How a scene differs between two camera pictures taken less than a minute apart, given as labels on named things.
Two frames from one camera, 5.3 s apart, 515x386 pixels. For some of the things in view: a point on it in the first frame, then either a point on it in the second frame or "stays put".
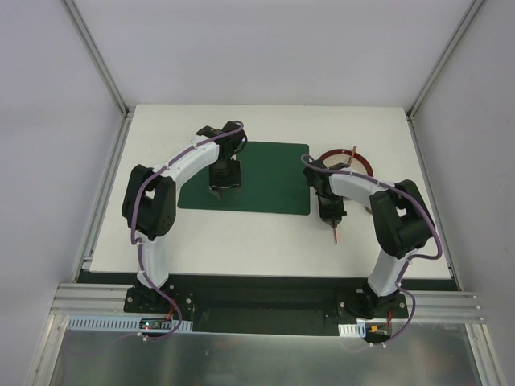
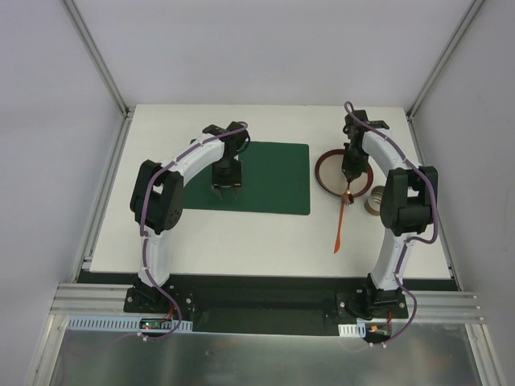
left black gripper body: [224, 186] stays put
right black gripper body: [332, 216] -> [352, 170]
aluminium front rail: [68, 297] stays put
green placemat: [274, 179] stays put
